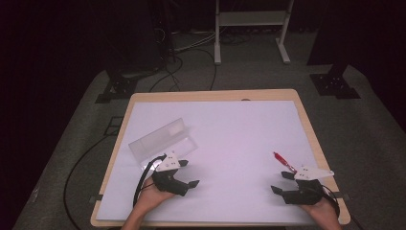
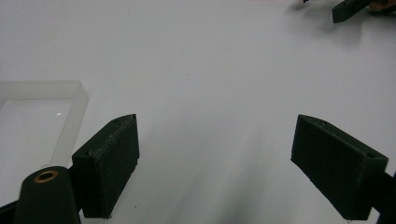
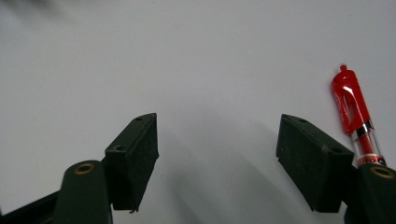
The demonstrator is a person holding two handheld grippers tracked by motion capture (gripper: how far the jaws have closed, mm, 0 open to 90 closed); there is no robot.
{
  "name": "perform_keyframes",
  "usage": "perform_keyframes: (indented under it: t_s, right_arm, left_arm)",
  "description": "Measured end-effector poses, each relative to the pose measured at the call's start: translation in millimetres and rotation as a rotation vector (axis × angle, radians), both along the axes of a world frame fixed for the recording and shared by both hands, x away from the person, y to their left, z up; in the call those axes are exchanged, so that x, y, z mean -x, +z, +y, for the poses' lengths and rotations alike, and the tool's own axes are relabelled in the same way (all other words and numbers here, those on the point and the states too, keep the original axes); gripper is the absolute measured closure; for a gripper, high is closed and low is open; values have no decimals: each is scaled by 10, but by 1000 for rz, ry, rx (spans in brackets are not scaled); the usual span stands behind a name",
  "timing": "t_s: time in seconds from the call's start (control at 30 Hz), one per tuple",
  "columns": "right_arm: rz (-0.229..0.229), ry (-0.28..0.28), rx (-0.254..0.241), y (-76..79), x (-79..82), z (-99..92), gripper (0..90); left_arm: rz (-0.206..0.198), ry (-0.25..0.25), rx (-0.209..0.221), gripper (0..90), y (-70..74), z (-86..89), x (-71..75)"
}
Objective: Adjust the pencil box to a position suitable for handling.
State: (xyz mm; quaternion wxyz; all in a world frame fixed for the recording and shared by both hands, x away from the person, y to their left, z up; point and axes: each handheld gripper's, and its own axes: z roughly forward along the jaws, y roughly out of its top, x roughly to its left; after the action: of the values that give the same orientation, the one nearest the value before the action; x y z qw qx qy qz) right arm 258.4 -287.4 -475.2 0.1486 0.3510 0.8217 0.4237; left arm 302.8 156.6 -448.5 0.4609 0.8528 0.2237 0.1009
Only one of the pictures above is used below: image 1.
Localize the black stand base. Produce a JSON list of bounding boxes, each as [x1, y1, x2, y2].
[[309, 63, 362, 101], [94, 74, 139, 104]]

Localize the black looped floor cable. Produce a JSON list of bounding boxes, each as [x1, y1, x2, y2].
[[147, 47, 218, 93]]

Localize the person's left hand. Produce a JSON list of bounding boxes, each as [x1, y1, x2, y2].
[[135, 176, 176, 213]]

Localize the white paper sheet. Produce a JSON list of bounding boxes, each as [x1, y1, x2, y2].
[[95, 100, 324, 225]]

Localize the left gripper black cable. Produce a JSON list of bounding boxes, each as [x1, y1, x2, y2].
[[132, 153, 168, 208]]

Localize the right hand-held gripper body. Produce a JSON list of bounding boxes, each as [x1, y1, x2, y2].
[[282, 165, 335, 206]]

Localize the white metal stand frame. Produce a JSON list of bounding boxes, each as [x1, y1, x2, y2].
[[214, 0, 295, 66]]

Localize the red pen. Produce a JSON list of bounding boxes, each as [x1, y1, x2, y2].
[[272, 150, 298, 175]]

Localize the white floor cables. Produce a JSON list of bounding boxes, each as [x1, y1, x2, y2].
[[172, 31, 217, 53]]

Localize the clear plastic pencil case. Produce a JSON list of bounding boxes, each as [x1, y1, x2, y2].
[[127, 117, 199, 171]]

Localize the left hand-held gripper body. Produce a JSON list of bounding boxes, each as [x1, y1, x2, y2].
[[151, 151, 190, 197]]

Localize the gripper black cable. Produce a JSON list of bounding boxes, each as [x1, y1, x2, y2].
[[132, 153, 168, 208], [320, 184, 341, 219]]

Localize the long black floor cable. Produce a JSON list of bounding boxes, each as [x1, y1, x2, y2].
[[62, 133, 113, 230]]

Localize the person's right hand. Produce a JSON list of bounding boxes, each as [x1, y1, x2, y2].
[[299, 195, 341, 222]]

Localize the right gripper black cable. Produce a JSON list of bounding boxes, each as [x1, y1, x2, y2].
[[320, 184, 341, 219]]

